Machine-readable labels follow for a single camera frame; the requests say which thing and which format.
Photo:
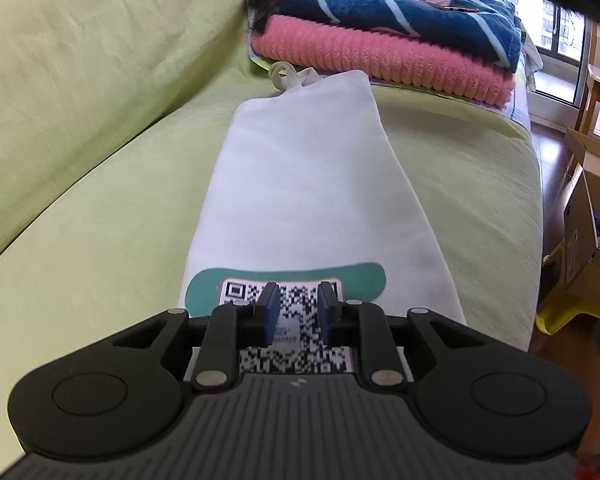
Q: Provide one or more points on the blue patterned blanket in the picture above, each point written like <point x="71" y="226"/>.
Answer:
<point x="370" y="5"/>

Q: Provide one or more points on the pink ribbed blanket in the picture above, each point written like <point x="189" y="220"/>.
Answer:
<point x="380" y="60"/>

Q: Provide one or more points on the yellow plastic stool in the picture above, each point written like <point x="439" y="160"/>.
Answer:
<point x="555" y="317"/>

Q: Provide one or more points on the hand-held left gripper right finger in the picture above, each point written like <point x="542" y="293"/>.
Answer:
<point x="325" y="310"/>

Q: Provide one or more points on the patchwork quilt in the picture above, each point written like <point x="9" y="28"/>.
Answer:
<point x="522" y="95"/>

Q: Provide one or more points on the wooden chair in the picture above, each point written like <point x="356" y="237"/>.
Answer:
<point x="597" y="80"/>

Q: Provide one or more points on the cardboard box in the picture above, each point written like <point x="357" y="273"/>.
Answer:
<point x="580" y="240"/>

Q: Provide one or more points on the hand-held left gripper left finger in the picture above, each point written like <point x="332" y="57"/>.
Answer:
<point x="272" y="310"/>

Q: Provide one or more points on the white shopping bag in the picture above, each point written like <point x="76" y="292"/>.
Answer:
<point x="305" y="185"/>

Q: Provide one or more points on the window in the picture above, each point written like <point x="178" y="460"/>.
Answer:
<point x="555" y="30"/>

